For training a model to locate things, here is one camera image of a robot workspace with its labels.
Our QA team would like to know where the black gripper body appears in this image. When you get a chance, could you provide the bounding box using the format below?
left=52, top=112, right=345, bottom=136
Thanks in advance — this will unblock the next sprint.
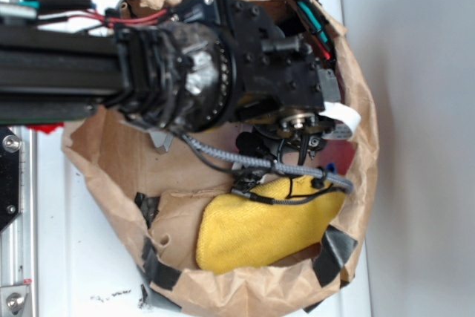
left=207, top=0, right=352, bottom=154

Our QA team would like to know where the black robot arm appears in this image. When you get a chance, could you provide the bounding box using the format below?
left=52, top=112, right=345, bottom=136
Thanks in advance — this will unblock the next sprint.
left=1, top=0, right=361, bottom=146

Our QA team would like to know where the yellow cloth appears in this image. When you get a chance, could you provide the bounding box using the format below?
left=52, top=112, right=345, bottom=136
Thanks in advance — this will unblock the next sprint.
left=196, top=176, right=346, bottom=274

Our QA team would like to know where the brown paper bag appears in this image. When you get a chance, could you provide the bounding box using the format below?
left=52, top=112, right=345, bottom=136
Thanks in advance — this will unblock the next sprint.
left=62, top=19, right=379, bottom=316

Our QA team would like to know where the grey braided cable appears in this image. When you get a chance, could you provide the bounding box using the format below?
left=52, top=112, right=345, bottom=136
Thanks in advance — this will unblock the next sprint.
left=181, top=133, right=354, bottom=195

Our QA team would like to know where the aluminium frame rail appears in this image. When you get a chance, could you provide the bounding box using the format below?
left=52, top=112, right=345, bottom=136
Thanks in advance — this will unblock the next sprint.
left=0, top=0, right=40, bottom=317

